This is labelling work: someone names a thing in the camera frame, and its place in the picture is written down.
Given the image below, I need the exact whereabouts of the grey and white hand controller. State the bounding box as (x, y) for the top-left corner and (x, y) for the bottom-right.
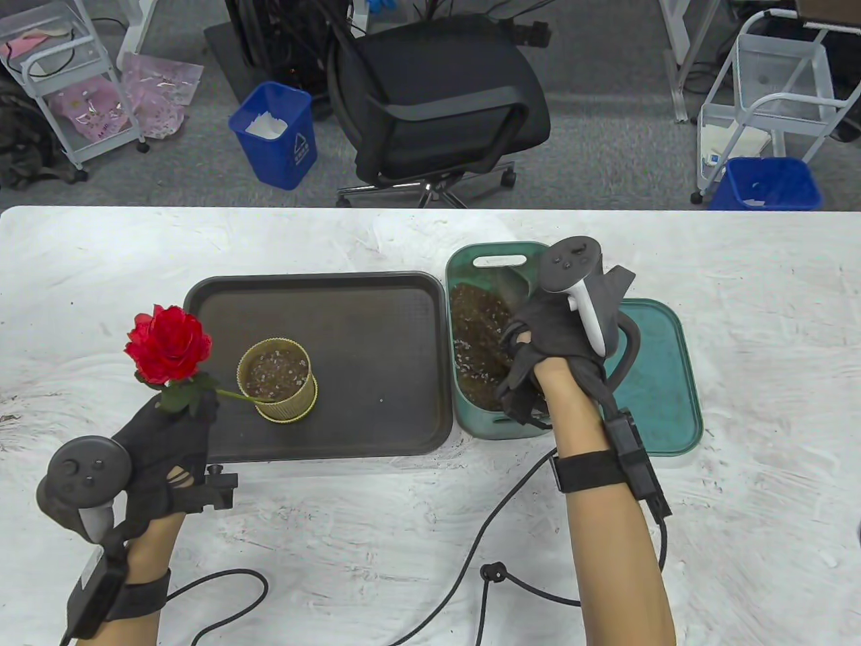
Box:
(536, 237), (640, 391)

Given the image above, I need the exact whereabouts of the pink plastic bag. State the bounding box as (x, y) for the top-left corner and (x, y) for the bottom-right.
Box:
(50, 75), (135, 142)
(121, 52), (204, 140)

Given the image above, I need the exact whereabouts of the brown potting mix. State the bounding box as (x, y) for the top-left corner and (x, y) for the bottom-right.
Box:
(244, 349), (310, 398)
(449, 283), (522, 411)

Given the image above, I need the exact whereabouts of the black cable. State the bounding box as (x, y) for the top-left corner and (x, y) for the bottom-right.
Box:
(387, 451), (670, 646)
(165, 567), (270, 646)

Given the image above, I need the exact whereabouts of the black computer tower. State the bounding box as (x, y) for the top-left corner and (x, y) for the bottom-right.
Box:
(225, 0), (354, 95)

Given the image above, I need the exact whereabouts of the person's left hand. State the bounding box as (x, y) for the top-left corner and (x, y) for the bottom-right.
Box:
(111, 390), (221, 540)

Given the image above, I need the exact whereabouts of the brown cardboard box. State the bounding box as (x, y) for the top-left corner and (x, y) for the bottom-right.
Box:
(794, 0), (861, 28)

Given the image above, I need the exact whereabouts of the person's right hand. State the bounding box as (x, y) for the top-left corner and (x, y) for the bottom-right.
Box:
(494, 289), (606, 426)

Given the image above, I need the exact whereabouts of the white box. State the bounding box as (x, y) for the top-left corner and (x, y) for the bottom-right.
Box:
(700, 124), (771, 169)

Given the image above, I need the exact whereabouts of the brown plastic tray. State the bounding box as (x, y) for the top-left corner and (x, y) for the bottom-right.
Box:
(182, 271), (453, 464)

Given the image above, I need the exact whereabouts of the black office chair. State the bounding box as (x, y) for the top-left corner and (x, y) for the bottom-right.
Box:
(328, 13), (552, 209)

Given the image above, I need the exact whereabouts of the blue bin with white symbol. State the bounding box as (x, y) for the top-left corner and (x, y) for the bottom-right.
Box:
(228, 81), (318, 191)

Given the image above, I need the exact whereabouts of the person's right forearm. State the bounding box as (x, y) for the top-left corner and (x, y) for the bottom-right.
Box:
(535, 357), (675, 646)

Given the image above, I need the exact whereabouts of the plain blue bin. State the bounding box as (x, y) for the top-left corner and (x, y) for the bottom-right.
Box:
(708, 157), (824, 211)

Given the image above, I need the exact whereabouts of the dark fabric bag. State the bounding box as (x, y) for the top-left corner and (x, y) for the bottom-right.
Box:
(0, 71), (88, 191)

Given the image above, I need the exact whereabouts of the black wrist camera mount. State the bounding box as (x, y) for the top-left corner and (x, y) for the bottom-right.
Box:
(552, 407), (673, 520)

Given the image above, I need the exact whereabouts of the red artificial rose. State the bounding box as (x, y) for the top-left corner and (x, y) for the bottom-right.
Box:
(123, 304), (276, 412)

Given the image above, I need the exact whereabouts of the teal plastic lid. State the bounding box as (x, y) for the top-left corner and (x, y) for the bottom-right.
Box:
(602, 298), (704, 457)

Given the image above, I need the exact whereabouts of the teal plastic storage box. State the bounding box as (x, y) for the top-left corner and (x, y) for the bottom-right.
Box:
(445, 242), (591, 440)

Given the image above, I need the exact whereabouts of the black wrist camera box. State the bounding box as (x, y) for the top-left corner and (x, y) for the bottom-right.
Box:
(61, 545), (172, 640)

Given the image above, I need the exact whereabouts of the crumpled white paper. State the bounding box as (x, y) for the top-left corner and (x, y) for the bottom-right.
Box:
(246, 113), (290, 140)

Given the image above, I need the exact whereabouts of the person's left forearm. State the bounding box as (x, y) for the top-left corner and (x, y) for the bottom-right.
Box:
(77, 511), (189, 646)

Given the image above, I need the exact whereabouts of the white mesh rolling cart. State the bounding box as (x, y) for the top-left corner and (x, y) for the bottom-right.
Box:
(691, 10), (861, 205)

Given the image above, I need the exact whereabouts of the white desk leg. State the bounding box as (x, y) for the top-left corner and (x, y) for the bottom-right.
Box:
(118, 0), (176, 71)
(659, 0), (720, 123)

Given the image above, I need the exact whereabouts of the gold ribbed flower pot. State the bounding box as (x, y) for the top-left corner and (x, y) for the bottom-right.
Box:
(235, 338), (318, 423)

